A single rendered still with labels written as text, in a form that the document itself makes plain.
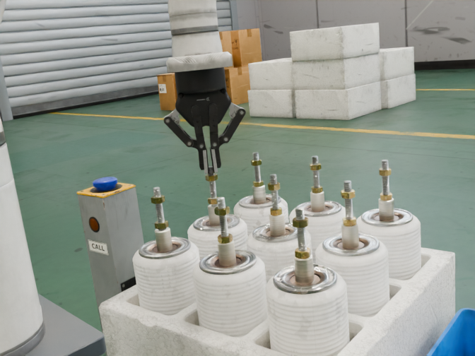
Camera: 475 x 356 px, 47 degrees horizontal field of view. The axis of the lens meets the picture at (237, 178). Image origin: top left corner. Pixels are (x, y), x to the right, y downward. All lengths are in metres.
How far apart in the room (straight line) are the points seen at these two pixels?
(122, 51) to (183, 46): 5.50
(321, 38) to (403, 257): 2.63
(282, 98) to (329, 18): 3.50
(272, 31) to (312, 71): 4.22
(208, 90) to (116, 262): 0.33
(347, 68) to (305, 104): 0.36
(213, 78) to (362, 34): 2.68
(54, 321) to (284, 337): 0.26
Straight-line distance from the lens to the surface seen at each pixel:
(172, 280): 0.78
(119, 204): 0.92
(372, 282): 0.74
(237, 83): 4.62
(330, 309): 0.64
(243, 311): 0.71
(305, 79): 3.49
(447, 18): 6.25
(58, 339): 0.52
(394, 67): 3.75
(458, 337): 0.88
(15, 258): 0.48
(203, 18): 0.81
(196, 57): 0.77
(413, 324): 0.79
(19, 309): 0.49
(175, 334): 0.74
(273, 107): 3.68
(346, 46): 3.32
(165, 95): 4.76
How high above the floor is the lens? 0.53
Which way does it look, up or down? 14 degrees down
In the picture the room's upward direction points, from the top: 6 degrees counter-clockwise
